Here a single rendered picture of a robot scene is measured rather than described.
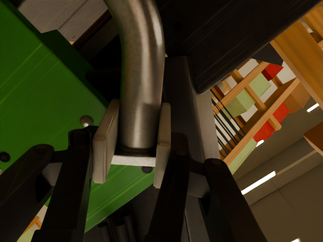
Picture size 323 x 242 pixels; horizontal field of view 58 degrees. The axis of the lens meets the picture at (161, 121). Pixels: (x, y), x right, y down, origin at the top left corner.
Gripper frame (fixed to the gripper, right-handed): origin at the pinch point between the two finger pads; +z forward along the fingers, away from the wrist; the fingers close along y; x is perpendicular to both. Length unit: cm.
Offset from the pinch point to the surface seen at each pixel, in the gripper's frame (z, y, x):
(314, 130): 47, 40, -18
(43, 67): 4.1, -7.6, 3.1
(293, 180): 580, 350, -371
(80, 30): 71, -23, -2
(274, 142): 793, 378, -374
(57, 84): 4.1, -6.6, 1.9
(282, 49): 74, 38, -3
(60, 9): 54, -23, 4
